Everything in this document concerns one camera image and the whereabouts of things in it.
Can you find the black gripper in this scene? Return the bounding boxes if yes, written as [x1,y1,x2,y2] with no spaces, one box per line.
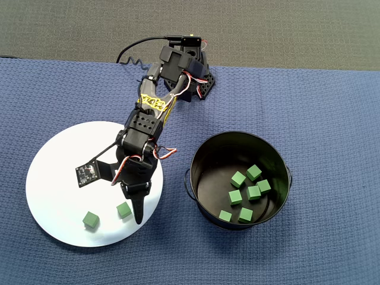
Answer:
[115,150,159,226]

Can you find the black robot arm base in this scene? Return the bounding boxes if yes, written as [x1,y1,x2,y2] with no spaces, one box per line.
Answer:
[164,34,216,102]

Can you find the white round plate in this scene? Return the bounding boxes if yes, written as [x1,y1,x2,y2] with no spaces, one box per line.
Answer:
[25,121,164,248]

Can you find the black metal bucket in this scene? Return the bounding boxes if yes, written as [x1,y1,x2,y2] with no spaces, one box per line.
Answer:
[183,131,293,231]

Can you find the blue woven cloth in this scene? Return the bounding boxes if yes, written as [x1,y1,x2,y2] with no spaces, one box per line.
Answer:
[0,56,380,285]

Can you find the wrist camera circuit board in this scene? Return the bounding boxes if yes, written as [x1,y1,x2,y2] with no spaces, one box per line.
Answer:
[75,159,121,189]

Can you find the thin black camera cable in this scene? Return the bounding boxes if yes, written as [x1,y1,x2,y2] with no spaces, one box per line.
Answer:
[88,56,151,167]

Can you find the thick black cable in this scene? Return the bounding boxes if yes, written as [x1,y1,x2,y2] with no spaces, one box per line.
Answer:
[116,35,183,64]

